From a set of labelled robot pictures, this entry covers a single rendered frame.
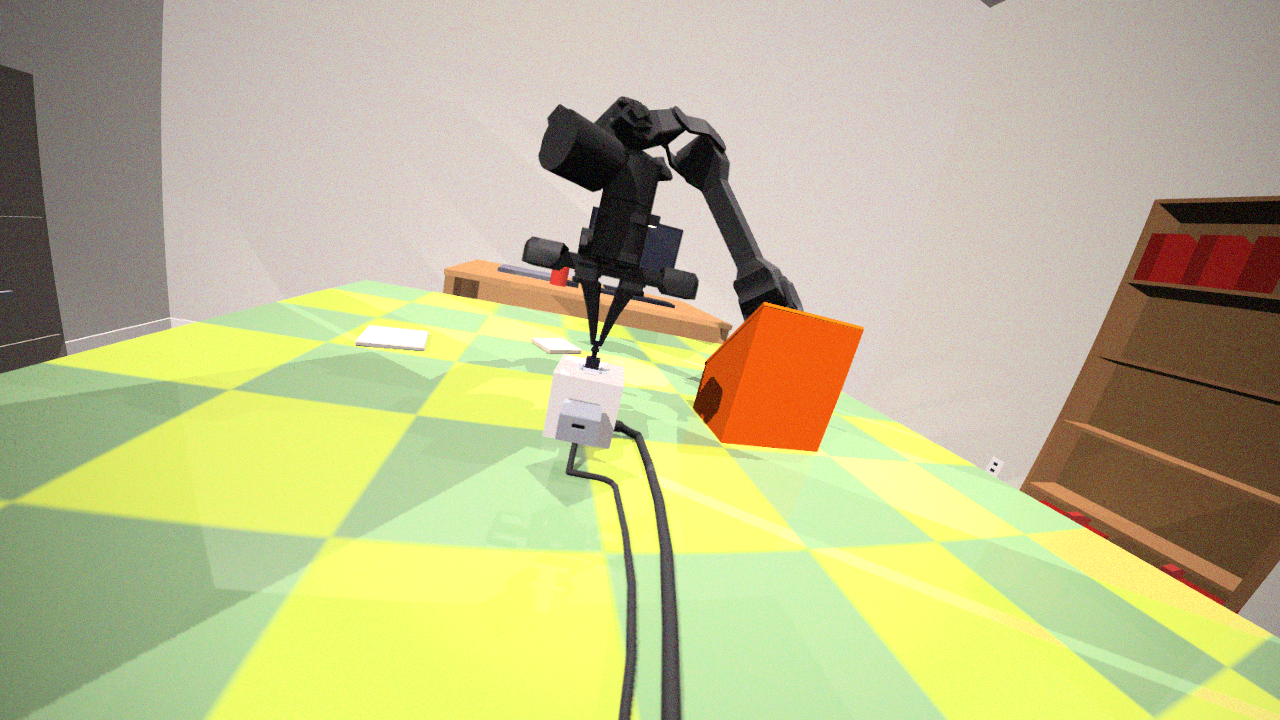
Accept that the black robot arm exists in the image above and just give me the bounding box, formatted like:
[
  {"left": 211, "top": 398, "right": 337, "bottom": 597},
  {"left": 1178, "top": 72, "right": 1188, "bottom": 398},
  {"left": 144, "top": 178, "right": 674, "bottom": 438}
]
[{"left": 539, "top": 96, "right": 804, "bottom": 322}]

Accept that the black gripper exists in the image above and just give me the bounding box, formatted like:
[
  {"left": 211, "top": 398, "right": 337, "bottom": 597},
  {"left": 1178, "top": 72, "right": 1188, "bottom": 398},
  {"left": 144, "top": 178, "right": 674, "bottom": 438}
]
[{"left": 522, "top": 199, "right": 699, "bottom": 347}]

